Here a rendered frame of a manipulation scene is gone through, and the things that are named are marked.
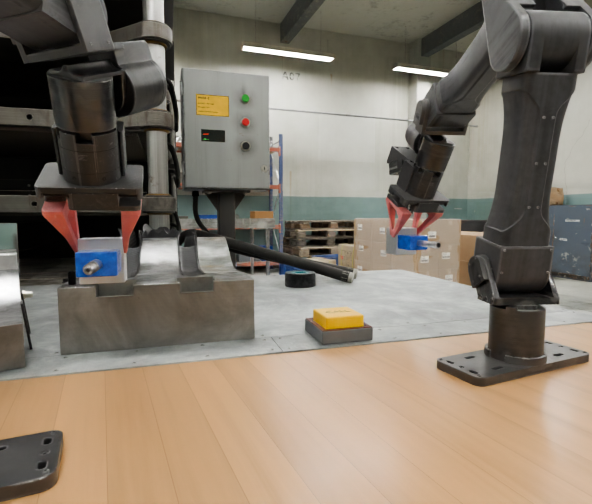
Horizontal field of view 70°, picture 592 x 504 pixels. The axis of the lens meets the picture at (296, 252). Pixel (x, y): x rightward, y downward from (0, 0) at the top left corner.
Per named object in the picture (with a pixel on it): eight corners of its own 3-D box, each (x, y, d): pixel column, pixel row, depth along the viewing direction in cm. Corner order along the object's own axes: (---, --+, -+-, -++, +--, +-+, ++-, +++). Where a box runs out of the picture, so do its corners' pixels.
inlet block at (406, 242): (448, 259, 78) (450, 230, 77) (426, 260, 76) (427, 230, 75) (405, 252, 90) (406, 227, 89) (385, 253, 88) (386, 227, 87)
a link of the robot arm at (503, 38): (413, 102, 75) (509, -53, 46) (461, 103, 76) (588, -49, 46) (418, 166, 73) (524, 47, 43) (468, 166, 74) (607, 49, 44)
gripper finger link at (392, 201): (374, 227, 87) (388, 186, 82) (403, 226, 90) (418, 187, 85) (390, 245, 82) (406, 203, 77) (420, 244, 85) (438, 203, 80)
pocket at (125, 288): (136, 311, 58) (135, 284, 57) (93, 313, 56) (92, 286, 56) (138, 304, 62) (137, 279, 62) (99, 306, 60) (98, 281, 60)
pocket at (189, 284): (216, 306, 61) (215, 280, 60) (177, 308, 59) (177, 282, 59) (212, 300, 65) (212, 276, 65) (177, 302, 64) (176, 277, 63)
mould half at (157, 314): (254, 338, 63) (254, 248, 62) (60, 355, 55) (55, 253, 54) (217, 284, 110) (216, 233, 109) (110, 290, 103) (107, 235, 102)
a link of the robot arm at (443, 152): (407, 160, 81) (419, 125, 78) (434, 164, 82) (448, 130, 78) (418, 174, 76) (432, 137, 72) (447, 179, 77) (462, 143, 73)
